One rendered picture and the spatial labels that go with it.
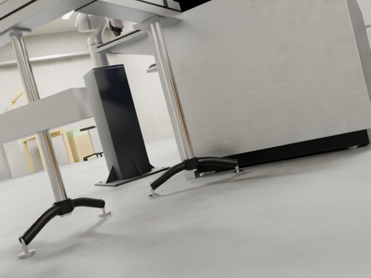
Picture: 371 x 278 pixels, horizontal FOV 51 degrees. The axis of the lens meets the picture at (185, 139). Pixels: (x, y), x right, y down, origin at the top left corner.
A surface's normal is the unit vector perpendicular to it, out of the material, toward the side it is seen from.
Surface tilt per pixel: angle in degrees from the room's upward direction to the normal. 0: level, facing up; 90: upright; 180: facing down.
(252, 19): 90
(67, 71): 90
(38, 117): 90
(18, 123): 90
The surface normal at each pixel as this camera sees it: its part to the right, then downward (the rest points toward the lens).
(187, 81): -0.46, 0.16
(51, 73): 0.51, -0.09
